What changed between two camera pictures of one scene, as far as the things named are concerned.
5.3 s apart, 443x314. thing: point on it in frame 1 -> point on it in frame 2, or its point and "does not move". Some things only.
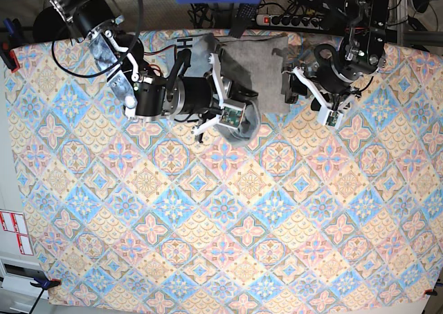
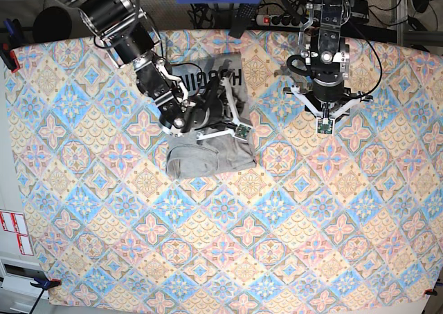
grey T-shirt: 260,63 -> 186,155
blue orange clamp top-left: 11,39 does not move
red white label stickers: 15,223 does not move
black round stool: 50,25 does not move
